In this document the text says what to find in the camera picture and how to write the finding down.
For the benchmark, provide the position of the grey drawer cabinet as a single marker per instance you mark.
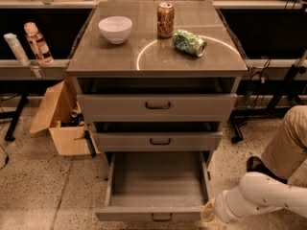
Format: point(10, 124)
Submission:
point(144, 55)

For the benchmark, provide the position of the black shoe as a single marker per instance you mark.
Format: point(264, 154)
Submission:
point(255, 164)

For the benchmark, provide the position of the khaki trouser leg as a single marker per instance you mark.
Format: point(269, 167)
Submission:
point(287, 149)

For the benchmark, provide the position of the white spray bottle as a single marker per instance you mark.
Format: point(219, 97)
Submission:
point(17, 49)

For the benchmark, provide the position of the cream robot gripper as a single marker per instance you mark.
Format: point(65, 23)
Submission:
point(221, 207)

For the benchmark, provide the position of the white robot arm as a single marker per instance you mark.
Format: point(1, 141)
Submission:
point(256, 194)

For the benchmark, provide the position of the grey middle drawer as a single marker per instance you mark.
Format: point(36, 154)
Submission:
point(157, 136)

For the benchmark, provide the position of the upright brown soda can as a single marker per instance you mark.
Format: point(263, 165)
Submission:
point(165, 19)

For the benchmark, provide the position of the grey top drawer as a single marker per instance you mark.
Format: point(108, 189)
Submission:
point(154, 100)

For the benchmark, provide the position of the white ceramic bowl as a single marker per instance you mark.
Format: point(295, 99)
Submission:
point(115, 29)

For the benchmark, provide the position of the grey bottom drawer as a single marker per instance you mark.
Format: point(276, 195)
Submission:
point(156, 186)

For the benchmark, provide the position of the grey drawer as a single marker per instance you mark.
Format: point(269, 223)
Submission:
point(156, 186)
point(157, 136)
point(154, 100)

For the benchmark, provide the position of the green soda can lying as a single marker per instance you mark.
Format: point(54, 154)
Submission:
point(188, 43)

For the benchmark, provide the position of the black tool by box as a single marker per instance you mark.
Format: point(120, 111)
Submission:
point(87, 137)

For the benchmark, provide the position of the black stand leg left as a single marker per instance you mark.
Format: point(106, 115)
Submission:
point(13, 116)

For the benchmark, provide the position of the pink clear bottle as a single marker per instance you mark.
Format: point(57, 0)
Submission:
point(38, 44)

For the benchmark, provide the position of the black stand right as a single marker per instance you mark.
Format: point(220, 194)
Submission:
point(239, 116)

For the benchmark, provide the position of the grey side shelf left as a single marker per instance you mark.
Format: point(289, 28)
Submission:
point(12, 70)

